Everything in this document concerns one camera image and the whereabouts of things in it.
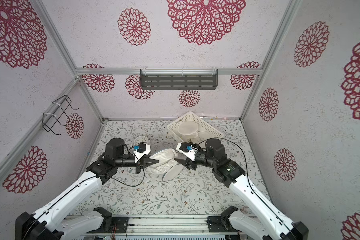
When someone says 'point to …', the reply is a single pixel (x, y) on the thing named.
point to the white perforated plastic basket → (205, 130)
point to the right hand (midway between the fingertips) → (182, 151)
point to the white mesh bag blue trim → (167, 166)
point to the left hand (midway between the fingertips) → (156, 160)
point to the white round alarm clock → (141, 139)
